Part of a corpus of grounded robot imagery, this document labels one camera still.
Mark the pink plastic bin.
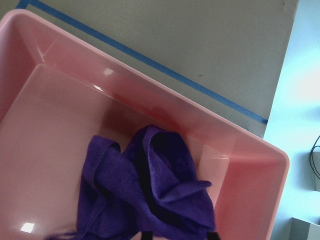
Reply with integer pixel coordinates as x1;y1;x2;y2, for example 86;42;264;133
0;9;289;240

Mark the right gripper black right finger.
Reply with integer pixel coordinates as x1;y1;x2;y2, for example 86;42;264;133
207;231;219;240

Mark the purple cloth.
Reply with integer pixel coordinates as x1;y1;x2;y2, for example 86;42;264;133
51;125;216;240

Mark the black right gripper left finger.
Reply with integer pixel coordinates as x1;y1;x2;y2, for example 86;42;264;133
141;231;153;240

